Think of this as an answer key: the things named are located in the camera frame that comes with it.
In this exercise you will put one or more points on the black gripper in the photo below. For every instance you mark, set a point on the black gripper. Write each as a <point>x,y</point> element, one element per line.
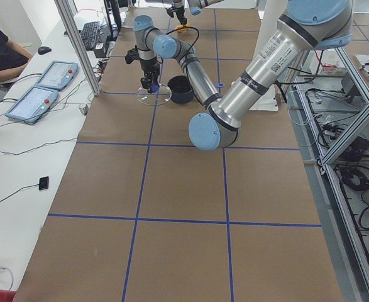
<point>180,10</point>
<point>149,67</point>

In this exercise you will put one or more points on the glass pot lid purple knob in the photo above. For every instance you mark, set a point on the glass pot lid purple knob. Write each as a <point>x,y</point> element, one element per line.
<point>159,94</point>

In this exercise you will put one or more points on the yellow corn cob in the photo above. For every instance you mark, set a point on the yellow corn cob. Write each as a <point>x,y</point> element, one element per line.
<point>182,28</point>

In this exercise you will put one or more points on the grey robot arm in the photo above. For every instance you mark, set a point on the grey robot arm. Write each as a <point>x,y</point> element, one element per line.
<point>225,67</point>
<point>196,6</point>

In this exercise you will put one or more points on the black keyboard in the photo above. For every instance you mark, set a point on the black keyboard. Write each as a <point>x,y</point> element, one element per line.
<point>89,34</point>

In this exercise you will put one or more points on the upper blue teach pendant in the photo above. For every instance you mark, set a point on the upper blue teach pendant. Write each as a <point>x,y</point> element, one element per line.
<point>58,75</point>

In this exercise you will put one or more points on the blue teach pendant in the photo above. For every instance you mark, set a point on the blue teach pendant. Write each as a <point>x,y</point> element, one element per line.
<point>34,103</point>
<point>58,75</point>

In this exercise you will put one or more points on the black computer mouse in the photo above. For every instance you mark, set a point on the black computer mouse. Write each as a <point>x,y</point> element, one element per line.
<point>43,50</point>

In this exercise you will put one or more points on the lower blue teach pendant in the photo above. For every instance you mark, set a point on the lower blue teach pendant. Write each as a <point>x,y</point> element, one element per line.
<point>34,103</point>

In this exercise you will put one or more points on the dark blue pot purple handle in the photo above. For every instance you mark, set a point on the dark blue pot purple handle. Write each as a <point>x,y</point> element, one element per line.
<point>184,90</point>

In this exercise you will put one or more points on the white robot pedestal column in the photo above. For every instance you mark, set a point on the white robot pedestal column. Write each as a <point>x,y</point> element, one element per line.
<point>273,9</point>

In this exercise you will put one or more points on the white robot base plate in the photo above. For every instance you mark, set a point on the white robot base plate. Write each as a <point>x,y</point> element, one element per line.
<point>268,102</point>

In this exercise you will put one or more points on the aluminium frame post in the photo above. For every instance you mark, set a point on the aluminium frame post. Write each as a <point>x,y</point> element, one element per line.
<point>68,21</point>

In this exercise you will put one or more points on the small black pad with cable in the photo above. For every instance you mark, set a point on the small black pad with cable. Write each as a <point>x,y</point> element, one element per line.
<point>42,184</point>

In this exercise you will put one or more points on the aluminium side frame rack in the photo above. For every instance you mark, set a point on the aluminium side frame rack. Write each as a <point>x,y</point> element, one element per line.
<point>329,108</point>

